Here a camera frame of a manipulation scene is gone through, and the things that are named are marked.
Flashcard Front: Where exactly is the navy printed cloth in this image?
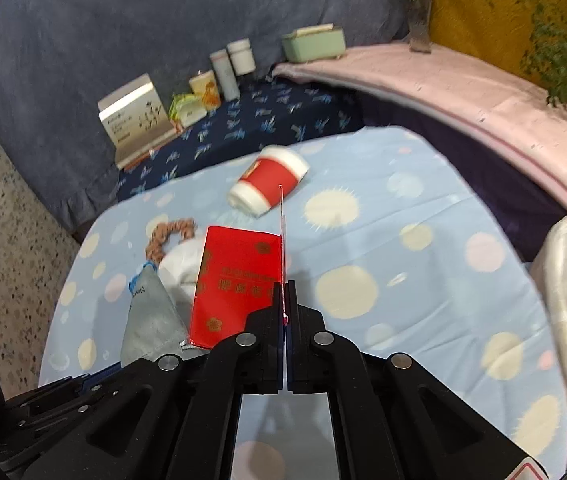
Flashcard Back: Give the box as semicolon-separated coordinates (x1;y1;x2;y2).
116;77;364;203

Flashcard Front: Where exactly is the pink cloth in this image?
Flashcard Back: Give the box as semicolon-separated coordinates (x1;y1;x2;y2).
270;42;567;226

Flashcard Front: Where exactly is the light blue dotted blanket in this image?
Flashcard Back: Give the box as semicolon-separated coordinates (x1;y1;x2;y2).
38;125;567;480

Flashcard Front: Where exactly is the crumpled white tissue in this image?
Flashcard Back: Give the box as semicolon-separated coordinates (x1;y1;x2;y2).
156;237;206;306

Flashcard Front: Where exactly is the small printed tin can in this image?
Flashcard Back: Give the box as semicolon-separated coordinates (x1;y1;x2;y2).
188;71;221;111

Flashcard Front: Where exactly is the green plant in white pot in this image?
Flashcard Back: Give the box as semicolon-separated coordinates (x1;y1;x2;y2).
483;0;567;143

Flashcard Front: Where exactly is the white gift box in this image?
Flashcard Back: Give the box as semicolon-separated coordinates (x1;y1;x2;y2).
97;73;184;171

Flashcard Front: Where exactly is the red paper cup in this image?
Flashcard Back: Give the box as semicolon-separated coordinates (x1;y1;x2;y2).
228;145;310;218

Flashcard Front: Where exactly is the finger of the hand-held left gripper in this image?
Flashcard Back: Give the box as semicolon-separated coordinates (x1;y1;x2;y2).
0;366;131;468

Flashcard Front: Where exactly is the yellow backdrop cloth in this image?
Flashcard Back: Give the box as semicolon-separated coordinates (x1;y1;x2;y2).
428;0;567;91

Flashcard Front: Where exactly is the silver foil packet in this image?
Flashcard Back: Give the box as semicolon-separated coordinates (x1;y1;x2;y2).
120;262;189;366

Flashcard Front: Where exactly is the red envelope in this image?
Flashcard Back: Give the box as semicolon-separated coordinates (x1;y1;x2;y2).
188;185;290;351

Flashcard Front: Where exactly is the white bottle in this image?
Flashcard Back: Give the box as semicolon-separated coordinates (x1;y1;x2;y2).
209;50;240;102

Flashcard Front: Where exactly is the glass vase with pink flowers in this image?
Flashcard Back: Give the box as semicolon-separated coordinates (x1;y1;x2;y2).
381;0;439;53

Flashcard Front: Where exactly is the white jar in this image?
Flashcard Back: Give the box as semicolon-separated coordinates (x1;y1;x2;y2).
226;37;256;77

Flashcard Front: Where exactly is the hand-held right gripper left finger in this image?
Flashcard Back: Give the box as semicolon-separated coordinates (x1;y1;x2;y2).
38;281;284;480

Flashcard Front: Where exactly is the pale green tissue box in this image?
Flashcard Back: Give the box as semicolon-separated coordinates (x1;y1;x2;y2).
282;24;348;64

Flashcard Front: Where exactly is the green snack packet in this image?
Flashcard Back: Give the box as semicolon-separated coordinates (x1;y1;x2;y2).
169;92;203;128

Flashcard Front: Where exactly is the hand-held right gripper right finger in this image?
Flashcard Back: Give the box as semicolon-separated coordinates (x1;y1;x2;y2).
287;280;547;480

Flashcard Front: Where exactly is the brown bead bracelet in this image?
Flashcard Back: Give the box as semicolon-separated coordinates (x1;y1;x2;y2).
144;217;198;263

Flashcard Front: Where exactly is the blue-grey backdrop cloth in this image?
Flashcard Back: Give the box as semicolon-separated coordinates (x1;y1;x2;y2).
0;0;434;233

